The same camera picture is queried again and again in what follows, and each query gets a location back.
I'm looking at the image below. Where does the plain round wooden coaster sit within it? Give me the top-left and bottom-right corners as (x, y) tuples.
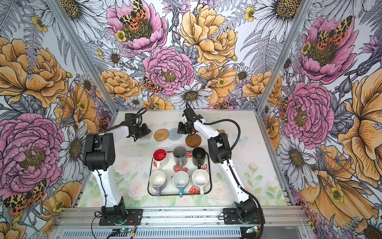
(186, 134), (202, 148)

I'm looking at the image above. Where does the grey braided coaster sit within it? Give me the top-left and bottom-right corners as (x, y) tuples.
(168, 128), (183, 141)

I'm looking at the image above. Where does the woven rattan coaster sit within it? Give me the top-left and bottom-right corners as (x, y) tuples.
(154, 128), (170, 142)

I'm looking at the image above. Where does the paw shaped wooden coaster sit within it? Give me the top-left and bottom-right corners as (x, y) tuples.
(216, 129), (229, 138)

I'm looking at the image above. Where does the multicolour braided coaster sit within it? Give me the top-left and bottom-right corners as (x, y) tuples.
(140, 132), (153, 141)

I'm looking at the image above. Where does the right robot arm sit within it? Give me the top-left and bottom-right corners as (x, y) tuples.
(178, 104), (265, 225)

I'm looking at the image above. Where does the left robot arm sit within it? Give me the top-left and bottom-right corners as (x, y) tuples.
(82, 123), (151, 226)

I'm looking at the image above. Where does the grey mug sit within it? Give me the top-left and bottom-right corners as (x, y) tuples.
(173, 146), (188, 169)

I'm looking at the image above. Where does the black mug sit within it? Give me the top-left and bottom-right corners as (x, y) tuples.
(192, 147), (207, 169)

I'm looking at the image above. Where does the red interior mug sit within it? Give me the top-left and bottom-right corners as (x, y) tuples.
(152, 148), (169, 170)

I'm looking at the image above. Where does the strawberry print serving tray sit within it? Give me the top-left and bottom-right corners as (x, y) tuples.
(147, 151), (212, 197)

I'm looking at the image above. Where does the green circuit board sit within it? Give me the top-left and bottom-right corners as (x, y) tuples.
(112, 228), (134, 238)

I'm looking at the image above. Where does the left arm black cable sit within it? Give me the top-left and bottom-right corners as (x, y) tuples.
(107, 107), (149, 132)

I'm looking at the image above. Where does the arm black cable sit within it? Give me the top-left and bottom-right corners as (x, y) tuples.
(184, 101), (265, 239)
(107, 107), (149, 132)

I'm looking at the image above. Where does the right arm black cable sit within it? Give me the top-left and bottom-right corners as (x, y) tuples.
(184, 101), (265, 239)

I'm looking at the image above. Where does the white mug purple handle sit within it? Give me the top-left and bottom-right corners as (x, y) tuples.
(149, 170), (167, 197)

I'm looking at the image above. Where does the white mug blue handle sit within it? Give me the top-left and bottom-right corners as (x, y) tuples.
(173, 171), (190, 198)

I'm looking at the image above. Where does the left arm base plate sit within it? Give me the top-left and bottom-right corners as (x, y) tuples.
(98, 208), (143, 226)

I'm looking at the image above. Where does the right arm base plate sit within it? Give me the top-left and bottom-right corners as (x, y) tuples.
(223, 208), (265, 225)

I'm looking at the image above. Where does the aluminium front rail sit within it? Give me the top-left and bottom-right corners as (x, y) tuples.
(55, 206), (308, 229)

